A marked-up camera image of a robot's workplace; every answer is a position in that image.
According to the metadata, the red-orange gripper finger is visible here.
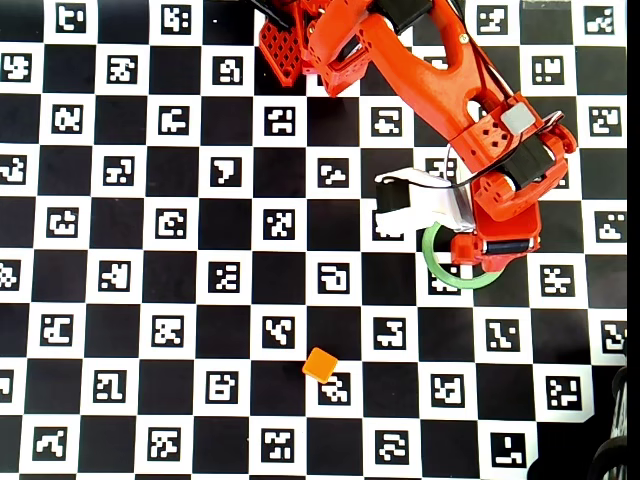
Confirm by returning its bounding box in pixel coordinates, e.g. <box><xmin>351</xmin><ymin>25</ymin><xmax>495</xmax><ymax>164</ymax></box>
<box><xmin>449</xmin><ymin>232</ymin><xmax>542</xmax><ymax>274</ymax></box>

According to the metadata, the red-orange gripper body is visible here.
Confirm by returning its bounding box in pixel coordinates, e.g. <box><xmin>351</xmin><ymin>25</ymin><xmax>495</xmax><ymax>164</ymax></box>
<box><xmin>472</xmin><ymin>172</ymin><xmax>543</xmax><ymax>254</ymax></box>

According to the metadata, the orange cube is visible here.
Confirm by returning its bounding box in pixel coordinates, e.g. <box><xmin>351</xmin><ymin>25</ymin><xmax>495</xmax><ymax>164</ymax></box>
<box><xmin>301</xmin><ymin>346</ymin><xmax>339</xmax><ymax>385</ymax></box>

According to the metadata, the small grey block on wrist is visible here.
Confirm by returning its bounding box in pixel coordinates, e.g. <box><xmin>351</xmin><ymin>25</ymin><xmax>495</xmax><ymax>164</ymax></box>
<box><xmin>501</xmin><ymin>102</ymin><xmax>535</xmax><ymax>135</ymax></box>

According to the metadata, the black white marker checkerboard mat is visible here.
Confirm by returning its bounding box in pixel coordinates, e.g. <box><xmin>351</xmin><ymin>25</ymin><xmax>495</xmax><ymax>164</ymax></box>
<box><xmin>0</xmin><ymin>0</ymin><xmax>629</xmax><ymax>480</ymax></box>

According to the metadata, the black flexible gooseneck stand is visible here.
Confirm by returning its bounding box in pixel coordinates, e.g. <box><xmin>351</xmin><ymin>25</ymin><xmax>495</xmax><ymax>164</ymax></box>
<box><xmin>589</xmin><ymin>337</ymin><xmax>630</xmax><ymax>480</ymax></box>

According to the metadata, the green ring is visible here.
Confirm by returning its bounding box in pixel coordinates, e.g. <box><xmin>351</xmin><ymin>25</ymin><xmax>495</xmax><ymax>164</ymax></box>
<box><xmin>421</xmin><ymin>222</ymin><xmax>504</xmax><ymax>292</ymax></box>

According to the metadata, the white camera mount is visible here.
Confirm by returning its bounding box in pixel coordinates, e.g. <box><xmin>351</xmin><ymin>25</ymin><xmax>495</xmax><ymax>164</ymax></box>
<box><xmin>373</xmin><ymin>167</ymin><xmax>476</xmax><ymax>236</ymax></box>

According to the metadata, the black camera cable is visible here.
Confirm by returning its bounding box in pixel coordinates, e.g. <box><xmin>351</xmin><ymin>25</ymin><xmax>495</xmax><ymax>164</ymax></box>
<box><xmin>405</xmin><ymin>159</ymin><xmax>506</xmax><ymax>191</ymax></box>

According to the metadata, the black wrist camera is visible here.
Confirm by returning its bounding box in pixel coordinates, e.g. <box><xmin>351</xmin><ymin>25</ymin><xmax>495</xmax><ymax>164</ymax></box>
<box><xmin>375</xmin><ymin>180</ymin><xmax>410</xmax><ymax>214</ymax></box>

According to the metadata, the black arm motor cable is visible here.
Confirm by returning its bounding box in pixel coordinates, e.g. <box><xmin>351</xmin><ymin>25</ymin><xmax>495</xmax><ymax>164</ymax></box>
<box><xmin>449</xmin><ymin>0</ymin><xmax>516</xmax><ymax>101</ymax></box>

